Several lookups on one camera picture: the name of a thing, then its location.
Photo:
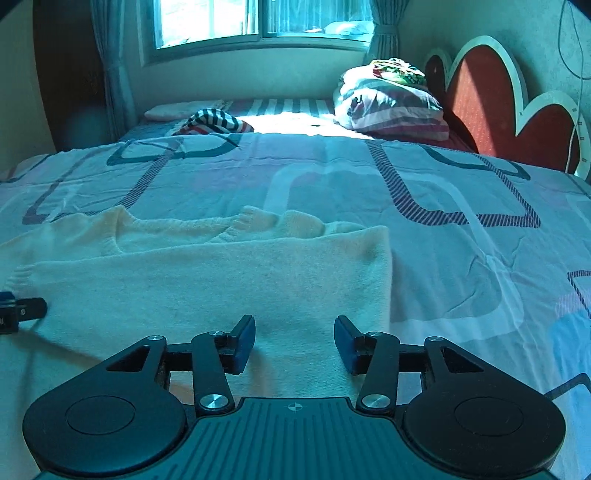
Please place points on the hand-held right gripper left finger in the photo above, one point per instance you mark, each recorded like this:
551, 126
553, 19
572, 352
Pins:
245, 341

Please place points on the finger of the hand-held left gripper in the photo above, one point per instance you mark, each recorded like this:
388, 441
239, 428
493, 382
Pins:
30, 308

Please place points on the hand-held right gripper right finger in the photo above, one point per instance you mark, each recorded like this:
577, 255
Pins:
344, 344

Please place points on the white towel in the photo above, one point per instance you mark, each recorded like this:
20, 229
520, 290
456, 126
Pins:
231, 286

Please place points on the patterned bed cover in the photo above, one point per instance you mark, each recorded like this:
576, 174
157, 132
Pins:
332, 184

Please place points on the dark striped cloth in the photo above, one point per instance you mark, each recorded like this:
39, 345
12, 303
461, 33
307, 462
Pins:
210, 121

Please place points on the striped bed sheet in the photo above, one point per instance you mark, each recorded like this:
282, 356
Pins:
286, 108

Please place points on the stacked pillows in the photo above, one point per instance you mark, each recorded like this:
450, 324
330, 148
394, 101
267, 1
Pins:
392, 108

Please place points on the dark brown wardrobe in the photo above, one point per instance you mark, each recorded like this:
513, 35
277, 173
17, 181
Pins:
69, 69

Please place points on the white folded cloth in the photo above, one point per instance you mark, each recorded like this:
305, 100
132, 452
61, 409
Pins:
171, 110

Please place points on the grey curtain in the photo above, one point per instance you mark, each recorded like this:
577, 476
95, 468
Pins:
113, 60
383, 32

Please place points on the colourful floral cloth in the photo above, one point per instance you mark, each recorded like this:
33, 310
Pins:
399, 71

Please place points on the red heart-shaped headboard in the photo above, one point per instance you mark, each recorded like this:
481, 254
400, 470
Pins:
489, 97

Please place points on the window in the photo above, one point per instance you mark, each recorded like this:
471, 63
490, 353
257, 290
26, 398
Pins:
258, 27

